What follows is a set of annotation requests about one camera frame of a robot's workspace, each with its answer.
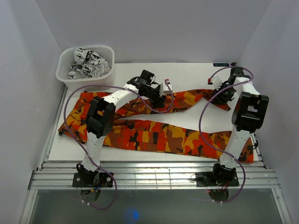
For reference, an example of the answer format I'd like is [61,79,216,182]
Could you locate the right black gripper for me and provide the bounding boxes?
[212,82,237,105]

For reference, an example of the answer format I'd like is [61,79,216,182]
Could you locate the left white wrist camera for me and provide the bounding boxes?
[159,79,173,96]

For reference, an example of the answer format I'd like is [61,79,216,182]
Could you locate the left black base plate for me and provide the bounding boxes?
[72,173,114,188]

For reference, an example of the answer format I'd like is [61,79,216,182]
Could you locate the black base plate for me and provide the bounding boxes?
[72,173,114,188]
[195,172,240,188]

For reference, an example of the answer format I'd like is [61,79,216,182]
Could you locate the white plastic basket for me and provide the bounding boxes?
[56,45,115,90]

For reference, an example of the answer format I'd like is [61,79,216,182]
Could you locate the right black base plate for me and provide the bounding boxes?
[195,172,240,188]

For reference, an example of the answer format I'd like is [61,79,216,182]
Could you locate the black white printed garment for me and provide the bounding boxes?
[68,48,112,79]

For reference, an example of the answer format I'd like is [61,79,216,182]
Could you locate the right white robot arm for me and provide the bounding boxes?
[208,67,269,185]

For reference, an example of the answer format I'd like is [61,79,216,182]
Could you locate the small black label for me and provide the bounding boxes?
[213,63,230,67]

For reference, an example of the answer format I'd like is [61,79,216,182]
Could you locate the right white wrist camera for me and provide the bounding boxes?
[208,76,223,91]

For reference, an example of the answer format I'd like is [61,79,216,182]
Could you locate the aluminium rail frame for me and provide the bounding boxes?
[20,161,292,224]

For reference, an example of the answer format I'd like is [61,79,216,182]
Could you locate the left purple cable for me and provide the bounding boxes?
[63,80,175,210]

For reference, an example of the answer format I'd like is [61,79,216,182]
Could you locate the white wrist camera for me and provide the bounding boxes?
[159,79,173,96]
[208,76,223,91]

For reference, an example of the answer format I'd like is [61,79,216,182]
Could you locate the orange camouflage trousers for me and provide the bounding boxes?
[57,88,257,164]

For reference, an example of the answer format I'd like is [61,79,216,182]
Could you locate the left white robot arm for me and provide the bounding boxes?
[76,70,172,187]

